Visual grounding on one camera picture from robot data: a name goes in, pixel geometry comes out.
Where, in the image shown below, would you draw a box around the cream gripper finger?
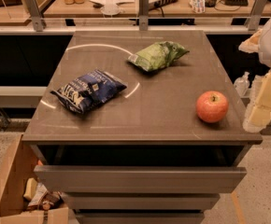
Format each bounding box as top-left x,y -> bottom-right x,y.
243,70 -> 271,133
238,29 -> 262,53

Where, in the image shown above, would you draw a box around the green jalapeno chip bag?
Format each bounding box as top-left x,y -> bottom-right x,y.
128,41 -> 189,72

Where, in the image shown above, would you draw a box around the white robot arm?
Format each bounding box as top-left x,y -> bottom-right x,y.
238,18 -> 271,133

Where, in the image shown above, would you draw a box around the blue chip bag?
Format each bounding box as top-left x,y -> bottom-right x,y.
50,69 -> 127,114

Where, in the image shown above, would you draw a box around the clear sanitizer bottle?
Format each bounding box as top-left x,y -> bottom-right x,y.
234,72 -> 250,97

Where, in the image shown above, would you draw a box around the red apple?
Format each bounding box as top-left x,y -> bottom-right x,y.
195,91 -> 229,123

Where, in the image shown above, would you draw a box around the grey power strip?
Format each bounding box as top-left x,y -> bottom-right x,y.
149,0 -> 178,10

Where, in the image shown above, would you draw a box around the grey drawer cabinet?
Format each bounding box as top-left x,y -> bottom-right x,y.
22,30 -> 262,224

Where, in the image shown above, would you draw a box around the snack packs in box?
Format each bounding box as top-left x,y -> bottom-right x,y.
23,178 -> 61,211

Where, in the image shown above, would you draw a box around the cardboard box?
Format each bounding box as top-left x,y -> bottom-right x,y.
0,135 -> 69,224

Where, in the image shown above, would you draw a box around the middle metal bracket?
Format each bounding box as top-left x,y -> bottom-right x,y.
138,0 -> 149,31

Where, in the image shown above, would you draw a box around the left metal bracket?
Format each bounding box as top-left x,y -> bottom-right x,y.
24,0 -> 46,32

